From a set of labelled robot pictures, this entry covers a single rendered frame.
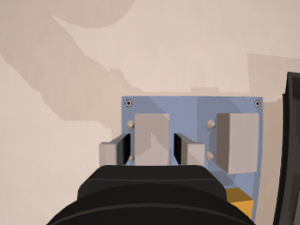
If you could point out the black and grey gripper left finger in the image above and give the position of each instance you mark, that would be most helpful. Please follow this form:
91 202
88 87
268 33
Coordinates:
115 152

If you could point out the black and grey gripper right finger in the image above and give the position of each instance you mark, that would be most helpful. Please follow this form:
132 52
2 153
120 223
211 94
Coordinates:
188 152

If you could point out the yellow rectangular block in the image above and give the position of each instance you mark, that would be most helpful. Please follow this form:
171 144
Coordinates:
240 199

